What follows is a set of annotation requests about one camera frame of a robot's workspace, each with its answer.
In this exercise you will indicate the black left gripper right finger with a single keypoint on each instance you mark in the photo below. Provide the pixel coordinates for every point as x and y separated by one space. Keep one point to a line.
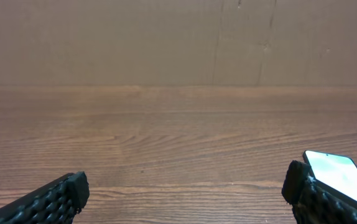
313 201

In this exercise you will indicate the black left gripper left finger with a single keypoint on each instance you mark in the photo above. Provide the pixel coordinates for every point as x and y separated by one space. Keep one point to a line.
56 202

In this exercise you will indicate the blue Samsung Galaxy smartphone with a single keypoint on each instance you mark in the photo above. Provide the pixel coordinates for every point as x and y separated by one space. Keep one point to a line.
334 173

